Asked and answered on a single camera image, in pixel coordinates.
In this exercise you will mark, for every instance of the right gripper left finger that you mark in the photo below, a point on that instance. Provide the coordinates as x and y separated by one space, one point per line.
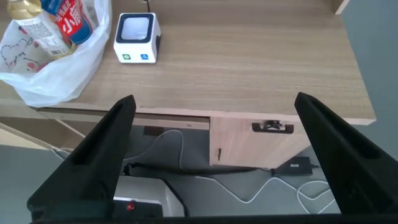
90 168

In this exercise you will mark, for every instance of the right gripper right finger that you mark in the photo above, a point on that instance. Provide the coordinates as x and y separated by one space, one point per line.
345 161

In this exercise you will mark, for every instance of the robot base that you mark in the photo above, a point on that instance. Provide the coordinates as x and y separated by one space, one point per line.
146 196

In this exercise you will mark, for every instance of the white plastic shopping bag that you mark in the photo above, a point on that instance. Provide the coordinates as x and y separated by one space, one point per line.
59 71

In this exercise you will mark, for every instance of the white barcode scanner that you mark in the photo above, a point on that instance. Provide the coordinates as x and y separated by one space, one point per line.
136 39

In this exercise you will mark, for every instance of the black power adapter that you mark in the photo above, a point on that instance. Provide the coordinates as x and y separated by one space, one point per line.
295 166

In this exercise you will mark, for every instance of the wooden counter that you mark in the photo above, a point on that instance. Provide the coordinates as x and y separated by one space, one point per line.
236 68

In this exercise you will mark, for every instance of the yellow drink bottle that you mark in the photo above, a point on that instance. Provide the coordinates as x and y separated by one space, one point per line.
40 31

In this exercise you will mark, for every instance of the red and blue snack pack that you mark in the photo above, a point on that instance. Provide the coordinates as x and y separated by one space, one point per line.
73 20

